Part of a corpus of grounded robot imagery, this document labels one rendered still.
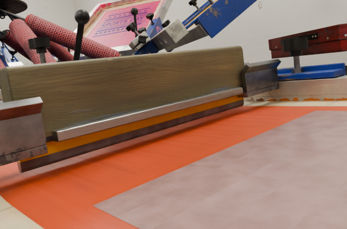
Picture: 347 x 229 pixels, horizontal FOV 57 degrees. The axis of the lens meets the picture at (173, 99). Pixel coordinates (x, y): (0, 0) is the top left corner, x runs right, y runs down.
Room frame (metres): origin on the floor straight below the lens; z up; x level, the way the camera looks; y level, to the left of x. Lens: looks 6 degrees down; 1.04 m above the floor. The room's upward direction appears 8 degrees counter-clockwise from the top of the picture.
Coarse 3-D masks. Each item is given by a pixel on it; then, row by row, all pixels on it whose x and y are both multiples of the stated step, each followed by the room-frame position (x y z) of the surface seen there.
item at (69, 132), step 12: (204, 96) 0.44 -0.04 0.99; (216, 96) 0.45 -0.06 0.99; (228, 96) 0.47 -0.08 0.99; (156, 108) 0.38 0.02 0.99; (168, 108) 0.39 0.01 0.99; (180, 108) 0.40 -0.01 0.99; (96, 120) 0.34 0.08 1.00; (108, 120) 0.33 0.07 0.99; (120, 120) 0.34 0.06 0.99; (132, 120) 0.35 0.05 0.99; (60, 132) 0.30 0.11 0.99; (72, 132) 0.31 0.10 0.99; (84, 132) 0.31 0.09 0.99
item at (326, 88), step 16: (288, 80) 0.55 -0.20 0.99; (304, 80) 0.53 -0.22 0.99; (320, 80) 0.51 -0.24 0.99; (336, 80) 0.49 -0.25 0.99; (256, 96) 0.60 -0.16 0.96; (272, 96) 0.58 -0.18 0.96; (288, 96) 0.55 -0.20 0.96; (304, 96) 0.53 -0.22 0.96; (320, 96) 0.51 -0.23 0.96; (336, 96) 0.49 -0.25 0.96
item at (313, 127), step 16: (224, 112) 0.52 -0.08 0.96; (240, 112) 0.50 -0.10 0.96; (256, 112) 0.48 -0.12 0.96; (272, 112) 0.46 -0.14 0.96; (288, 112) 0.45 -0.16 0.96; (304, 112) 0.43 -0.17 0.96; (320, 112) 0.41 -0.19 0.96; (336, 112) 0.40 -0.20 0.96; (176, 128) 0.44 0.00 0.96; (192, 128) 0.42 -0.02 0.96; (208, 128) 0.41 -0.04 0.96; (224, 128) 0.40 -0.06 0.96; (240, 128) 0.38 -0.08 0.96; (256, 128) 0.37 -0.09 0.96; (272, 128) 0.36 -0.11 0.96; (288, 128) 0.35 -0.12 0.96; (304, 128) 0.34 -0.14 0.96; (320, 128) 0.33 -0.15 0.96; (336, 128) 0.32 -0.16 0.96; (272, 144) 0.30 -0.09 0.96; (288, 144) 0.29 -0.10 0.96; (304, 144) 0.28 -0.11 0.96; (320, 144) 0.28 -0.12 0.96; (336, 144) 0.27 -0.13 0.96
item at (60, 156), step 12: (216, 108) 0.48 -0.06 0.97; (228, 108) 0.50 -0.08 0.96; (180, 120) 0.43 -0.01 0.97; (192, 120) 0.45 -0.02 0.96; (132, 132) 0.38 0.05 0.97; (144, 132) 0.39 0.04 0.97; (84, 144) 0.34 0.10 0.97; (96, 144) 0.35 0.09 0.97; (108, 144) 0.36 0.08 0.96; (48, 156) 0.31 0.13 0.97; (60, 156) 0.32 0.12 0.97; (72, 156) 0.33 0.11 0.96; (24, 168) 0.30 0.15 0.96; (36, 168) 0.31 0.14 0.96
